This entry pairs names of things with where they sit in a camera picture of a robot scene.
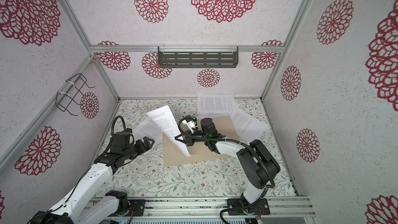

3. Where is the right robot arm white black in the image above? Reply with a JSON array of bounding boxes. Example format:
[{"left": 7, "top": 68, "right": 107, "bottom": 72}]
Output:
[{"left": 175, "top": 132, "right": 280, "bottom": 205}]

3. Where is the printed paper sheet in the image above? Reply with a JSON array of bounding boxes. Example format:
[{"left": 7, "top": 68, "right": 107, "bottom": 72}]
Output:
[
  {"left": 230, "top": 110, "right": 270, "bottom": 142},
  {"left": 146, "top": 105, "right": 190, "bottom": 157},
  {"left": 133, "top": 117, "right": 163, "bottom": 148}
]

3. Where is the grey metal wall shelf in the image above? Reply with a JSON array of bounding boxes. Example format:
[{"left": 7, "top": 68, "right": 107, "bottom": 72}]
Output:
[{"left": 158, "top": 46, "right": 239, "bottom": 68}]

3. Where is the beige file folder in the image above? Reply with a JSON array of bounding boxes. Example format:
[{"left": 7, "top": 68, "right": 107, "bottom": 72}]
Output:
[{"left": 162, "top": 116, "right": 239, "bottom": 168}]

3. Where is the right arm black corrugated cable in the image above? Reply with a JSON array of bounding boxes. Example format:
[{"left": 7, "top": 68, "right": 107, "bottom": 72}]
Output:
[{"left": 178, "top": 116, "right": 277, "bottom": 224}]

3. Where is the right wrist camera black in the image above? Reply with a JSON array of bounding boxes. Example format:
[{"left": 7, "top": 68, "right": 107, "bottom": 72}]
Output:
[{"left": 201, "top": 118, "right": 218, "bottom": 139}]

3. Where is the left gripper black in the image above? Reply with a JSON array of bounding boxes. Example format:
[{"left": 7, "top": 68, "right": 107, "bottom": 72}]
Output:
[{"left": 123, "top": 136, "right": 154, "bottom": 160}]

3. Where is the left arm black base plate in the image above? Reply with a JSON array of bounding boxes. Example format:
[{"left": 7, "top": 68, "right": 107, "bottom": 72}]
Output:
[{"left": 126, "top": 199, "right": 146, "bottom": 217}]

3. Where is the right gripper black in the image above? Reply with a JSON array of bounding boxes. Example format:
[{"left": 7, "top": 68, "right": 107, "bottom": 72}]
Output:
[{"left": 176, "top": 129, "right": 210, "bottom": 147}]

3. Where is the printed paper sheet back wall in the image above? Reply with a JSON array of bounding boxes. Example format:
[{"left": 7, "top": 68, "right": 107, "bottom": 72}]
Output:
[{"left": 198, "top": 94, "right": 238, "bottom": 114}]

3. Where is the black wire wall rack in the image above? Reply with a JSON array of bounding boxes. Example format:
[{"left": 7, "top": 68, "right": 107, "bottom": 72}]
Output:
[{"left": 55, "top": 73, "right": 95, "bottom": 116}]

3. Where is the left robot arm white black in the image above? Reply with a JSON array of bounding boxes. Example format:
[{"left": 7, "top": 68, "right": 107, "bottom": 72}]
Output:
[{"left": 28, "top": 129, "right": 155, "bottom": 224}]

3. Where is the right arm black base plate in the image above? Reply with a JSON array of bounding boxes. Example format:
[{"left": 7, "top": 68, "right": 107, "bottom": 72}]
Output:
[{"left": 227, "top": 198, "right": 271, "bottom": 216}]

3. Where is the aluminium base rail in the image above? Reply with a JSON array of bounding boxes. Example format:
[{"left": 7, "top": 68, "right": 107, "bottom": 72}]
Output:
[{"left": 54, "top": 196, "right": 317, "bottom": 220}]

